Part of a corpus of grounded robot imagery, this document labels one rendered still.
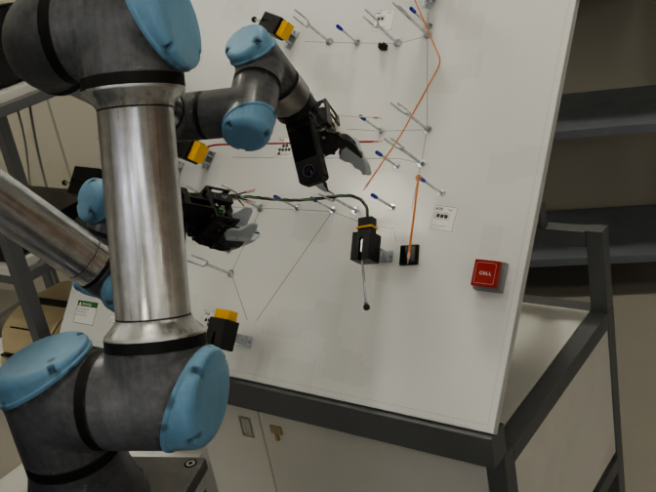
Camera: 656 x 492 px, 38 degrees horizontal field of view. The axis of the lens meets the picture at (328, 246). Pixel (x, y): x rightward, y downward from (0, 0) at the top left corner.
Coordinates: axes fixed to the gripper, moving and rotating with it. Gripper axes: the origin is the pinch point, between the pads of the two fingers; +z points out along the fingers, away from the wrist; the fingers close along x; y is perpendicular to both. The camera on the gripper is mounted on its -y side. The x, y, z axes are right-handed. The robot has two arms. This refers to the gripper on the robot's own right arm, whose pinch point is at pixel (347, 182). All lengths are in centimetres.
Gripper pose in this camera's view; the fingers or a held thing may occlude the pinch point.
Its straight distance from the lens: 168.6
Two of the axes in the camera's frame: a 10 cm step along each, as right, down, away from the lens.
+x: -8.9, 3.4, 3.2
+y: -0.7, -7.7, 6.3
